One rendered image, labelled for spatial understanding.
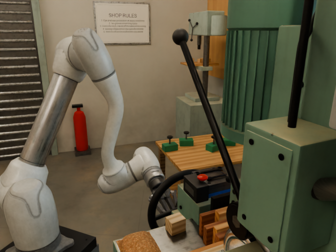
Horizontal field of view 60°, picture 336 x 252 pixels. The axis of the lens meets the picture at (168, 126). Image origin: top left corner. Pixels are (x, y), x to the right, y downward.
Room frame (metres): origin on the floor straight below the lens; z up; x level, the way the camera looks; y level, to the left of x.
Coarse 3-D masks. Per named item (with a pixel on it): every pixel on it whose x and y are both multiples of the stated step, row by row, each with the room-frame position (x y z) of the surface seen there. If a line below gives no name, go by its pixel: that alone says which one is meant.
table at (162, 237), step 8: (192, 224) 0.68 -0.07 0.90; (152, 232) 0.65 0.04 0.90; (160, 232) 0.65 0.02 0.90; (168, 232) 0.65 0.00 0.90; (184, 232) 0.65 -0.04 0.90; (192, 232) 0.65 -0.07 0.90; (160, 240) 0.62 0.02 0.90; (168, 240) 0.62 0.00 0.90; (176, 240) 0.62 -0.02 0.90; (184, 240) 0.62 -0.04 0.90; (192, 240) 0.62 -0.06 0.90; (200, 240) 0.62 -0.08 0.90; (160, 248) 0.59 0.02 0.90; (168, 248) 0.59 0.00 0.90; (176, 248) 0.59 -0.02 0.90; (184, 248) 0.59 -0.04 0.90; (192, 248) 0.59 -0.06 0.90
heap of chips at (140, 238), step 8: (136, 232) 0.62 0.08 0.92; (144, 232) 0.61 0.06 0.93; (120, 240) 0.61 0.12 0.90; (128, 240) 0.58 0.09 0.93; (136, 240) 0.57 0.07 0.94; (144, 240) 0.57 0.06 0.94; (152, 240) 0.58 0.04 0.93; (120, 248) 0.58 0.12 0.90; (128, 248) 0.56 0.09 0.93; (136, 248) 0.55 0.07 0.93; (144, 248) 0.55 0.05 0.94; (152, 248) 0.55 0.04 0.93
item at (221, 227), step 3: (225, 222) 0.61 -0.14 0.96; (216, 225) 0.60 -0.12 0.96; (219, 225) 0.60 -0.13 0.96; (222, 225) 0.60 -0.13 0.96; (225, 225) 0.60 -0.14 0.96; (213, 228) 0.60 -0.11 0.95; (216, 228) 0.59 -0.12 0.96; (219, 228) 0.59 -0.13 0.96; (222, 228) 0.59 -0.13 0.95; (225, 228) 0.60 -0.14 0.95; (213, 231) 0.60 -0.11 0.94; (216, 231) 0.59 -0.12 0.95; (219, 231) 0.59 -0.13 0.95; (213, 234) 0.60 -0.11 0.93; (213, 237) 0.60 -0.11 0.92; (213, 240) 0.60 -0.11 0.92
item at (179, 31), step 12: (180, 36) 0.62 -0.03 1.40; (192, 60) 0.60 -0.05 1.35; (192, 72) 0.58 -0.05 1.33; (204, 96) 0.54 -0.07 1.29; (204, 108) 0.53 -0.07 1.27; (216, 132) 0.50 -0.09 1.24; (228, 156) 0.47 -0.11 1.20; (228, 168) 0.45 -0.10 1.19; (228, 204) 0.42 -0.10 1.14; (228, 216) 0.41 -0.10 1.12; (240, 228) 0.38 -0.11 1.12
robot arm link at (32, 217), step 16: (16, 192) 0.85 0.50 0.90; (32, 192) 0.86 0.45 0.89; (48, 192) 0.90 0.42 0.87; (16, 208) 0.82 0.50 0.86; (32, 208) 0.83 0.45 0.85; (48, 208) 0.87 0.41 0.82; (16, 224) 0.81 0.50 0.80; (32, 224) 0.82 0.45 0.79; (48, 224) 0.85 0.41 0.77; (16, 240) 0.82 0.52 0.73; (32, 240) 0.82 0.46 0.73; (48, 240) 0.84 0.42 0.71
